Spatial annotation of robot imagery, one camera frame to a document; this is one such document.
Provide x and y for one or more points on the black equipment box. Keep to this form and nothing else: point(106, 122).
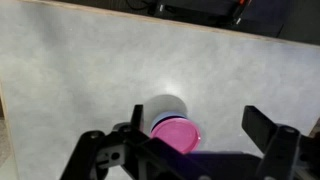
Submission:
point(213, 12)

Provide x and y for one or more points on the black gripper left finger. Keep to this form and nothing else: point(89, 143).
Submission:
point(137, 116)

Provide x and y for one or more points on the pink plastic plate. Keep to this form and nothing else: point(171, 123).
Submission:
point(176, 134)

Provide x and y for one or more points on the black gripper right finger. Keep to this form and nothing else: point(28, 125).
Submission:
point(257, 126)

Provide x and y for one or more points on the blue plastic bowl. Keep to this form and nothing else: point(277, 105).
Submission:
point(164, 116)

